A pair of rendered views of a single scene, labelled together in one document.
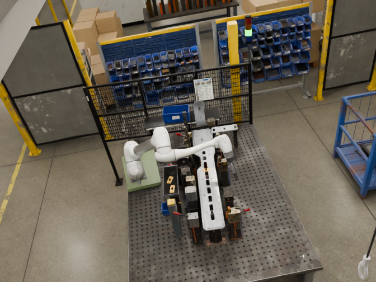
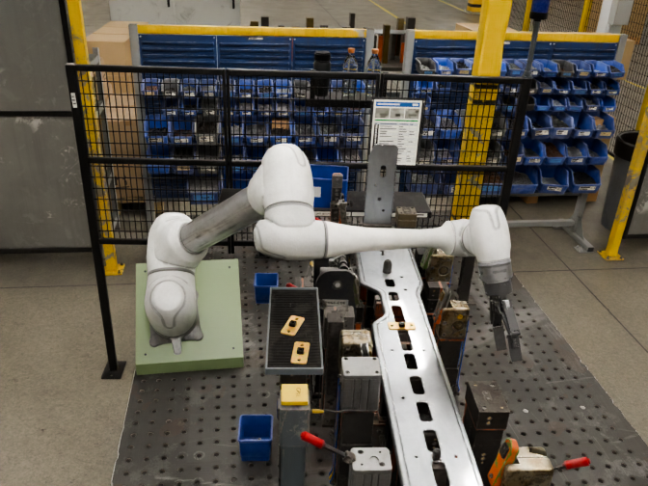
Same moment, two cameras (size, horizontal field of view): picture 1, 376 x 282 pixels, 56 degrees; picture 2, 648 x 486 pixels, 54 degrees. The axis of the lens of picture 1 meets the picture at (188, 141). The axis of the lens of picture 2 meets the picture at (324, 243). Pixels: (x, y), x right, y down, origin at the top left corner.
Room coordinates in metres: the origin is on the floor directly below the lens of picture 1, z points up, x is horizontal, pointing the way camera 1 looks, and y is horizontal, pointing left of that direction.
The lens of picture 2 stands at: (0.96, 0.32, 2.12)
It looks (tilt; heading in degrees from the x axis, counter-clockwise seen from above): 27 degrees down; 353
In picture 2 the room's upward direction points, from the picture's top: 3 degrees clockwise
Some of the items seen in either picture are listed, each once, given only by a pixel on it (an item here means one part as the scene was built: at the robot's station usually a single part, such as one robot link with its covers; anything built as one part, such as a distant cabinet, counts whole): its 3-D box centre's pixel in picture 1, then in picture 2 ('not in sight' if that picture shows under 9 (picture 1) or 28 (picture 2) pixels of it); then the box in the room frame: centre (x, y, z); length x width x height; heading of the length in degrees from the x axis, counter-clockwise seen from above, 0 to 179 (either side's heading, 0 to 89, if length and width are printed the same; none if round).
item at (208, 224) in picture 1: (207, 171); (404, 331); (2.52, -0.13, 1.00); 1.38 x 0.22 x 0.02; 177
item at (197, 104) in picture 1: (199, 113); (380, 185); (3.27, -0.18, 1.17); 0.12 x 0.01 x 0.34; 87
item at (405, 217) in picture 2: (212, 131); (402, 249); (3.27, -0.30, 0.88); 0.08 x 0.08 x 0.36; 87
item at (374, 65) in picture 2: (192, 69); (373, 72); (3.65, -0.19, 1.53); 0.06 x 0.06 x 0.20
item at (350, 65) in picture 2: (183, 70); (350, 72); (3.65, -0.09, 1.53); 0.06 x 0.06 x 0.20
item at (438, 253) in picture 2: not in sight; (436, 292); (2.93, -0.36, 0.87); 0.12 x 0.09 x 0.35; 87
